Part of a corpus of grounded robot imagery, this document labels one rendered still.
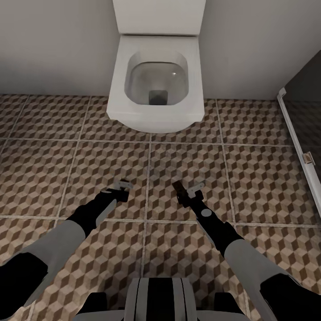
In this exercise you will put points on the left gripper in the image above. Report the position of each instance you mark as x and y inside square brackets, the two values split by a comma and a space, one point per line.
[123, 195]

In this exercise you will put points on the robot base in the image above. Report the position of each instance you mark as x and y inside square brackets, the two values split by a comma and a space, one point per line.
[225, 309]

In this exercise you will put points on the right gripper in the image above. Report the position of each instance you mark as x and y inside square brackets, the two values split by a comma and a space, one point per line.
[187, 201]

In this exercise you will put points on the shower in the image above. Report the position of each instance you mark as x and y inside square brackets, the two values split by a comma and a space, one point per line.
[309, 170]

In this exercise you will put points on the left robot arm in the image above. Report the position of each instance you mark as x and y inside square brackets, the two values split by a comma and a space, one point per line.
[27, 273]

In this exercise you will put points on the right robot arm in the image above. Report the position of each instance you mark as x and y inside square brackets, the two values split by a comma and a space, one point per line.
[274, 292]

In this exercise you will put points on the mousetrap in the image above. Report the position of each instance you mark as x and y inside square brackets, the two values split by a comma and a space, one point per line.
[123, 189]
[180, 189]

